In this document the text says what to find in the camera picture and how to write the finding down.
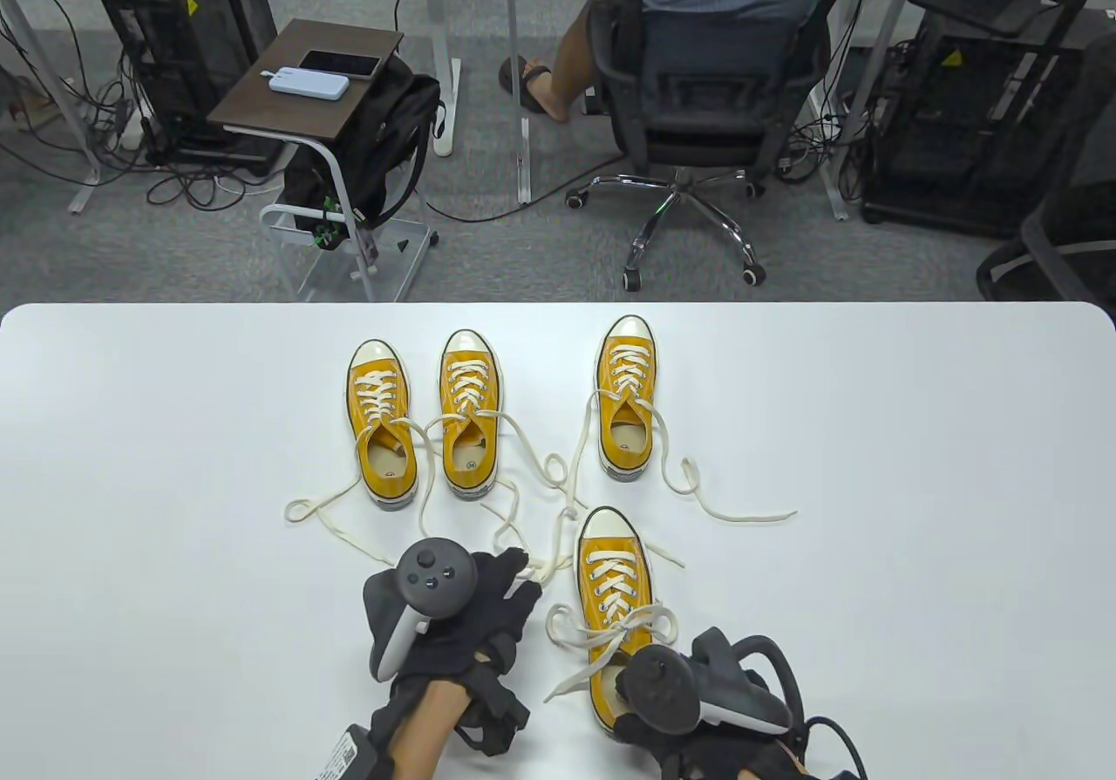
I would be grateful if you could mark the white desk leg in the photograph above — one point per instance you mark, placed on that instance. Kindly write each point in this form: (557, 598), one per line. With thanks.
(446, 118)
(524, 161)
(835, 179)
(85, 196)

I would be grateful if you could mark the person's left hand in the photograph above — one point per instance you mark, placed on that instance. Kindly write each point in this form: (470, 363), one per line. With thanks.
(471, 632)

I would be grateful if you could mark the person's left forearm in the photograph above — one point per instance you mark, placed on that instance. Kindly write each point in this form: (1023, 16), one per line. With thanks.
(427, 728)

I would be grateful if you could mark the black mesh chair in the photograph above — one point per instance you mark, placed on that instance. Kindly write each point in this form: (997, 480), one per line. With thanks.
(1072, 231)

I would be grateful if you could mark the green backpack charm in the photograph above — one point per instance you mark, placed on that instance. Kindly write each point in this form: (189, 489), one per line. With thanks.
(327, 235)

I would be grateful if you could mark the brown side table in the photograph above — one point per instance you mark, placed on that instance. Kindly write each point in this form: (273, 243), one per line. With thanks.
(288, 105)

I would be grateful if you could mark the black computer tower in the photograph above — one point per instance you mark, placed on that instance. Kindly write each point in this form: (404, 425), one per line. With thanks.
(959, 135)
(192, 39)

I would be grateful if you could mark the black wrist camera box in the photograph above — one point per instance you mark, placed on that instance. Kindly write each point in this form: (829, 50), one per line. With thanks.
(349, 754)

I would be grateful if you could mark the white power strip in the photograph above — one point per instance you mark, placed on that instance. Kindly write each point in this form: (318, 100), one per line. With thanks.
(131, 137)

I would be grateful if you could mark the grey hand controller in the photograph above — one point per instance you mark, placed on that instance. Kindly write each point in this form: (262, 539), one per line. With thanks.
(436, 573)
(663, 684)

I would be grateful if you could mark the black smartphone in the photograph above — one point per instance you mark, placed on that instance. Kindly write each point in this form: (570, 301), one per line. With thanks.
(340, 63)

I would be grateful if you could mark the light blue power bank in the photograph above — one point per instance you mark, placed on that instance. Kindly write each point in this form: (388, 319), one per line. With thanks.
(309, 83)

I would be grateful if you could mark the black backpack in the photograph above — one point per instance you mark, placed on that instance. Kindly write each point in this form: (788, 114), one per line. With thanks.
(384, 144)

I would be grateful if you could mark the person's right hand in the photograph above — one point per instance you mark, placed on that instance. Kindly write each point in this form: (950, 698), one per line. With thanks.
(706, 758)

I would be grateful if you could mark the yellow sneaker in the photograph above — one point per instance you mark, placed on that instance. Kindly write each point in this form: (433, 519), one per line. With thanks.
(547, 464)
(379, 396)

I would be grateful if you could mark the black office chair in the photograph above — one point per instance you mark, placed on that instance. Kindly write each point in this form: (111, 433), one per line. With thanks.
(715, 83)

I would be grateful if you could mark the white shoe laces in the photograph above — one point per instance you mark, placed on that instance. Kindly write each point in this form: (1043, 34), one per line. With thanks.
(628, 370)
(610, 636)

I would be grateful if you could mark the person's right forearm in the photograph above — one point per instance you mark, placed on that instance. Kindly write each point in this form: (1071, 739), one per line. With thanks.
(792, 761)

